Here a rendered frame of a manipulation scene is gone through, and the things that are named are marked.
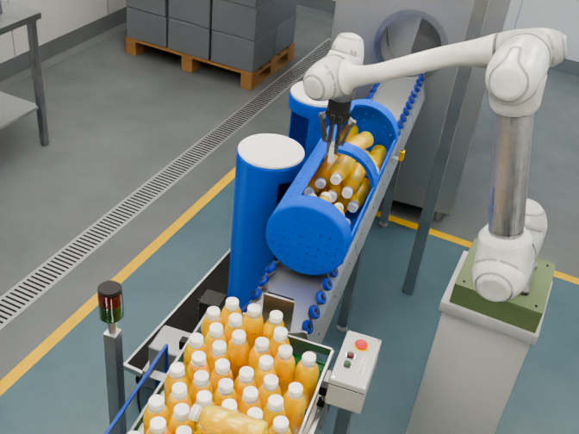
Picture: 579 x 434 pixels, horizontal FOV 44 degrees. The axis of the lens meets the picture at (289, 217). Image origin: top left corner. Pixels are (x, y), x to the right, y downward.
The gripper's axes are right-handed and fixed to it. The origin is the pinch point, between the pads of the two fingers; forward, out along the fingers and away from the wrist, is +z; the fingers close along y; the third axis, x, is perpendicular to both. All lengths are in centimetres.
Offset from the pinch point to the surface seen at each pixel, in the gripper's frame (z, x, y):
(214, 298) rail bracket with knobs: 33, 49, 20
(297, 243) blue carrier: 25.2, 20.5, 2.7
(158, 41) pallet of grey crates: 112, -305, 217
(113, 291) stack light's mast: 8, 85, 35
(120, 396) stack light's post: 49, 84, 34
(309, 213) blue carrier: 12.0, 20.7, 0.0
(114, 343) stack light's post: 26, 85, 35
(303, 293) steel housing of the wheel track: 40.3, 26.7, -3.2
